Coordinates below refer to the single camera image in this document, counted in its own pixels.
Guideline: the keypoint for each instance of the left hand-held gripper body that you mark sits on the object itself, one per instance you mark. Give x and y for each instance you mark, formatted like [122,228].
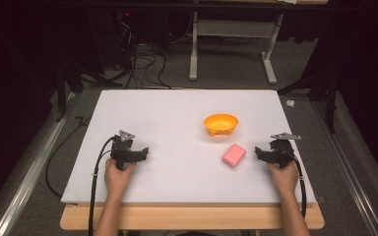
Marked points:
[122,145]

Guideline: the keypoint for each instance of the person's right hand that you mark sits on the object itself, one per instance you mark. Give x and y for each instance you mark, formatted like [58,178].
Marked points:
[283,178]

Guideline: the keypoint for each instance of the wooden table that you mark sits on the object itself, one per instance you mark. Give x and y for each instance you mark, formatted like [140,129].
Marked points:
[190,218]

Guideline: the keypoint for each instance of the person's left hand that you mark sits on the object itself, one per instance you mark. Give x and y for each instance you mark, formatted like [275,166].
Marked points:
[117,178]

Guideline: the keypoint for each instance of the white metal desk frame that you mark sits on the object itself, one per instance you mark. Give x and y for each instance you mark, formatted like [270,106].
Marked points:
[193,49]

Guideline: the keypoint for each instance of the black metal stand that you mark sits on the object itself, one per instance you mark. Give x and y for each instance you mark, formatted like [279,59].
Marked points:
[61,91]
[330,98]

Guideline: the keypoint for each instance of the orange plastic bowl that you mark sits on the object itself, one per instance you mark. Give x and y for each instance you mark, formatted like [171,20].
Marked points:
[220,123]

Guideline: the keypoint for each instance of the crumpled white paper scrap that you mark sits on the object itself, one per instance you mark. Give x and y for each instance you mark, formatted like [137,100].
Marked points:
[290,103]

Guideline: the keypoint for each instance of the pink soap bar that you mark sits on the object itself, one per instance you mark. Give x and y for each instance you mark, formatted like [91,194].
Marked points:
[234,155]

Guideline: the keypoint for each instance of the white foam board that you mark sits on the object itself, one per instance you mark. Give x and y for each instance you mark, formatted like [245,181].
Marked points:
[177,164]

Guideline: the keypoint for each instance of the aluminium rail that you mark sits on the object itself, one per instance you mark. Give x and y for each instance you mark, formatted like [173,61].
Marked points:
[351,177]
[26,183]

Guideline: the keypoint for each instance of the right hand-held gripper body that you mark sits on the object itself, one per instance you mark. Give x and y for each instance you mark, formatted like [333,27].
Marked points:
[282,149]

